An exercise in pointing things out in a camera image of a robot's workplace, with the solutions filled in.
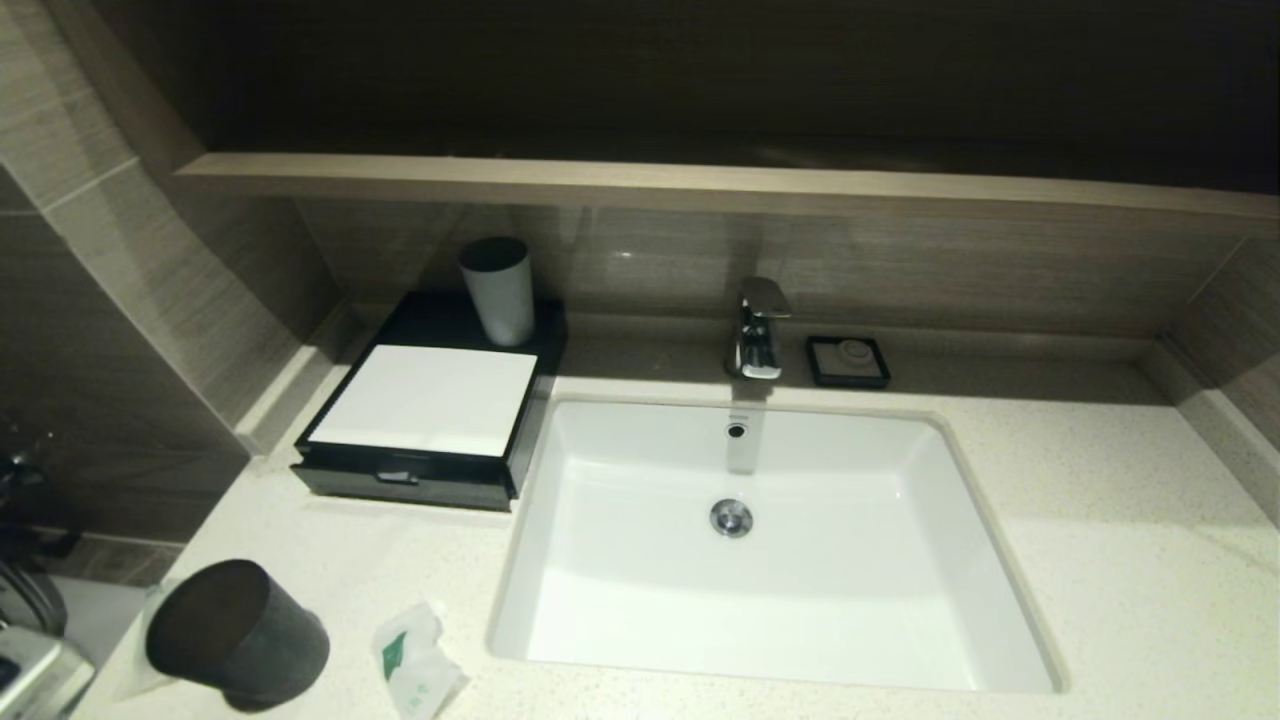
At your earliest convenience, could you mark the black drawer with metal handle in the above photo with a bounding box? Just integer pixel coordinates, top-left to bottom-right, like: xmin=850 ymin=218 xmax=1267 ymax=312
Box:
xmin=292 ymin=462 xmax=516 ymax=512

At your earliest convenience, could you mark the white tumbler cup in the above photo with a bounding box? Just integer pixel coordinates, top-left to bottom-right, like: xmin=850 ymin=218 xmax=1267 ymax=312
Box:
xmin=458 ymin=236 xmax=536 ymax=348

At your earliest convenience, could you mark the wooden wall ledge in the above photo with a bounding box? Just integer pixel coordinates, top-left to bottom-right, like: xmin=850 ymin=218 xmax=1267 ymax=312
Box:
xmin=172 ymin=152 xmax=1280 ymax=223

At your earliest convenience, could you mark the clear plastic wrapper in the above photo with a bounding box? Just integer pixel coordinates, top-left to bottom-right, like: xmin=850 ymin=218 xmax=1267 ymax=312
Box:
xmin=110 ymin=578 xmax=186 ymax=701

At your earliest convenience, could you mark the black storage box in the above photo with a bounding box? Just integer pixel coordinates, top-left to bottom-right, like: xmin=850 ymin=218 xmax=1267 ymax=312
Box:
xmin=290 ymin=290 xmax=569 ymax=513

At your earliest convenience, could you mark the black tumbler cup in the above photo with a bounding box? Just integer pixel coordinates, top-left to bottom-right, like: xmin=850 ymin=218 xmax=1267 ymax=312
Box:
xmin=145 ymin=559 xmax=331 ymax=713

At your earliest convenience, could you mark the grey curved cable loop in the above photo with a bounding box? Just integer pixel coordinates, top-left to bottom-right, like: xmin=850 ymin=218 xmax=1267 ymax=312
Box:
xmin=0 ymin=560 xmax=68 ymax=637

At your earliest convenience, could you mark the black square soap dish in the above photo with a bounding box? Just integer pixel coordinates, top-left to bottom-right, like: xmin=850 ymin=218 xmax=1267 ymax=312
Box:
xmin=805 ymin=335 xmax=892 ymax=390

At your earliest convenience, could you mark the white rectangular sink basin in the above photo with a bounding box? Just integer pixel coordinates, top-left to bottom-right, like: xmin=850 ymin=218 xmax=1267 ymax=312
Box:
xmin=487 ymin=397 xmax=1066 ymax=696

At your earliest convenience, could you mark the white square pad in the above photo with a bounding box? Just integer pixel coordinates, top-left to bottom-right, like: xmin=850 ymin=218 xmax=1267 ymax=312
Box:
xmin=308 ymin=344 xmax=539 ymax=459

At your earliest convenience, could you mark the chrome faucet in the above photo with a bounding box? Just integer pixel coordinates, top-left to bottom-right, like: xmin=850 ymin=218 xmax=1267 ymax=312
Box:
xmin=725 ymin=276 xmax=792 ymax=381

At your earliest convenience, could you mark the green white sachet packet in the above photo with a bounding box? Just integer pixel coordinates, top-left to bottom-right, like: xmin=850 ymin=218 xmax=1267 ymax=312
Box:
xmin=371 ymin=602 xmax=469 ymax=720

